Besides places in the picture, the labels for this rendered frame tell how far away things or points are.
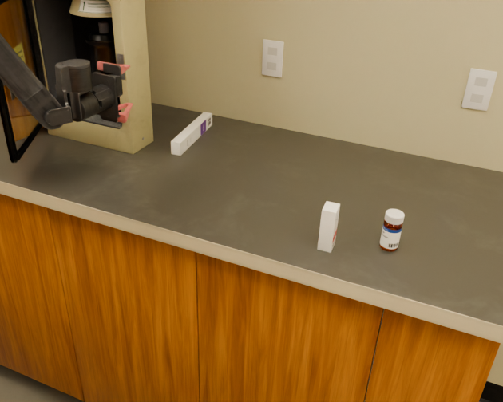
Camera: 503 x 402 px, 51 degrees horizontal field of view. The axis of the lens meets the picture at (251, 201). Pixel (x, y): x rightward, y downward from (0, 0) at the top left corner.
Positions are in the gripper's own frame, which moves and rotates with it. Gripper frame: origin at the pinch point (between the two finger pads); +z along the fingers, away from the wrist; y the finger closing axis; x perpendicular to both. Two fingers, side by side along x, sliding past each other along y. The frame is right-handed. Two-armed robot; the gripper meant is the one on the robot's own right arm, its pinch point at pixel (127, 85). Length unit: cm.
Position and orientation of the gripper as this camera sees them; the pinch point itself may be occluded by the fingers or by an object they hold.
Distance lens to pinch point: 137.7
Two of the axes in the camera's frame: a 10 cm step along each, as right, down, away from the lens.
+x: -9.1, -2.4, 3.3
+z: 4.0, -4.4, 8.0
